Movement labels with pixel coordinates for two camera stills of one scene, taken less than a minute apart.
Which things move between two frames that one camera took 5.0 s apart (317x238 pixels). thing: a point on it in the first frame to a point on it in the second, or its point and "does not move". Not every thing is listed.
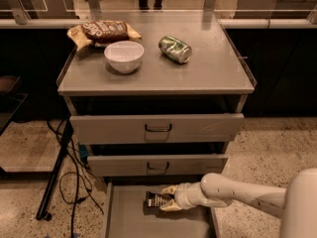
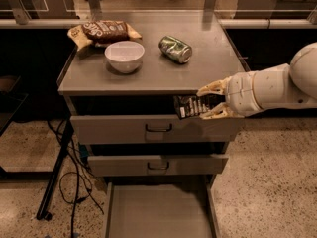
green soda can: x=174 y=50 does not move
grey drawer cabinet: x=157 y=96 does not move
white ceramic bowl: x=124 y=56 does not move
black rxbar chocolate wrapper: x=154 y=199 to x=192 y=105
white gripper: x=182 y=195 to x=240 y=93
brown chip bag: x=101 y=32 does not move
